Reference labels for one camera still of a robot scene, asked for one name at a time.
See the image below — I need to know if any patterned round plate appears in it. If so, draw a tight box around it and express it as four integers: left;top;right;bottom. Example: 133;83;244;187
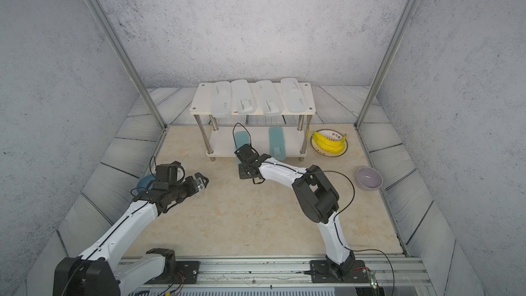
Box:
310;129;349;158

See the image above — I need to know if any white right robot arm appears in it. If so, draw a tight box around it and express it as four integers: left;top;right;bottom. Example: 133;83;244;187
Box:
235;147;356;282

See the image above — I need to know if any blue round plate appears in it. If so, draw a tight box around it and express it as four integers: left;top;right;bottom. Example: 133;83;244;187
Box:
136;174;155;193

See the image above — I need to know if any white two-tier shelf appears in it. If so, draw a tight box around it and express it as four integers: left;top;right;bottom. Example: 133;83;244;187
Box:
189;82;316;160

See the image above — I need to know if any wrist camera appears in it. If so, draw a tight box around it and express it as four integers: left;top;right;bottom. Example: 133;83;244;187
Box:
155;161;186;185
234;143;260;164

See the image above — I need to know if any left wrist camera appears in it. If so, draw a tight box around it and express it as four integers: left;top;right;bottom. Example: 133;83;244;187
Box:
155;161;186;185

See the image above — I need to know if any translucent pencil case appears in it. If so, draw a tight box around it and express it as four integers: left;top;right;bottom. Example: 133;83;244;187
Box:
231;79;257;115
211;82;231;119
280;78;308;113
256;80;283;116

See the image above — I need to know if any lilac bowl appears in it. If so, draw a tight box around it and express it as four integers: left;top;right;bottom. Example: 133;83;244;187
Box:
356;167;384;191

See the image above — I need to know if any left aluminium frame post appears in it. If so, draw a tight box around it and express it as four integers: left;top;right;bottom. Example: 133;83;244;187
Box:
84;0;167;131

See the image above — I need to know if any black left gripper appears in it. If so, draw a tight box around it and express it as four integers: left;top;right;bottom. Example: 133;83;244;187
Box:
168;171;210;202

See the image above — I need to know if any right aluminium frame post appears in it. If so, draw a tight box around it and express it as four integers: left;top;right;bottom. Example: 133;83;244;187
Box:
355;0;419;131

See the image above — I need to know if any yellow banana bunch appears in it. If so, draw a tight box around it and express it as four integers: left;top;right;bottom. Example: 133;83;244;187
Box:
313;132;346;154

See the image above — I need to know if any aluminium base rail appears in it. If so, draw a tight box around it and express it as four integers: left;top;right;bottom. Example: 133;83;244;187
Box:
94;254;436;296

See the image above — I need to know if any aluminium frame post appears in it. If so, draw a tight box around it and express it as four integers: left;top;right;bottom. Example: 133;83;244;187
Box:
84;0;167;131
355;0;419;131

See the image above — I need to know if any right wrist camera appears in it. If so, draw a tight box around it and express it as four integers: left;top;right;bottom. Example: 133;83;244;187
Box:
234;143;260;164

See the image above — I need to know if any teal pencil case labelled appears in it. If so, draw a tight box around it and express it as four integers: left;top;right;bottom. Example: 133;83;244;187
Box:
268;126;286;161

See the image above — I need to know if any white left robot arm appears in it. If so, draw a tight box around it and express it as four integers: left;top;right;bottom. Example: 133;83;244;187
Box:
52;161;209;295

